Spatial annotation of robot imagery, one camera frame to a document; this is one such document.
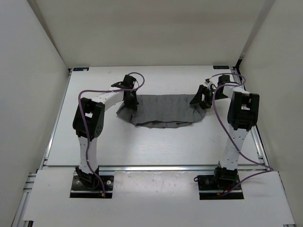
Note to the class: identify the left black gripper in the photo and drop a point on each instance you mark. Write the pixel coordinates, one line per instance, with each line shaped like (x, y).
(132, 105)

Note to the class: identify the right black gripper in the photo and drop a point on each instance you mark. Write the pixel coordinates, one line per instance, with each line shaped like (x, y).
(204, 104)

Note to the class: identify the grey pleated skirt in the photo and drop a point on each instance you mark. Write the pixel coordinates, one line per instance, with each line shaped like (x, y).
(163, 111)

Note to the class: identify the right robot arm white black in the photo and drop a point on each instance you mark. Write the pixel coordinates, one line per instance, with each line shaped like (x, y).
(242, 116)

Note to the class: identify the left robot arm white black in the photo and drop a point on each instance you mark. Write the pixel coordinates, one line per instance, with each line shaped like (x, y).
(88, 124)

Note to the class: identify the right blue corner label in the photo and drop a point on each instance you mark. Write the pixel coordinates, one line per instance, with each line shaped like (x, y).
(220, 67)

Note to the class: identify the blue corner label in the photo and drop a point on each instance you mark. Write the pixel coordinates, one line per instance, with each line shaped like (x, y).
(220, 67)
(81, 69)

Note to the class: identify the left blue corner label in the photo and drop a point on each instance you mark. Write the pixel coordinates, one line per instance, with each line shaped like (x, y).
(81, 69)

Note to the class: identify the white front cover board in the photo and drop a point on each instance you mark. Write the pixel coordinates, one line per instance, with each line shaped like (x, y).
(149, 199)

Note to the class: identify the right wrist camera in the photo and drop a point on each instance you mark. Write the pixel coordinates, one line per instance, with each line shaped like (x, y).
(210, 85)

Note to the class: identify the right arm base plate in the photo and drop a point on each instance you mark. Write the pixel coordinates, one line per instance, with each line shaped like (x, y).
(209, 189)

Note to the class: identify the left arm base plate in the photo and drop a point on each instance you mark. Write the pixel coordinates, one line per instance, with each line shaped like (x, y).
(82, 189)

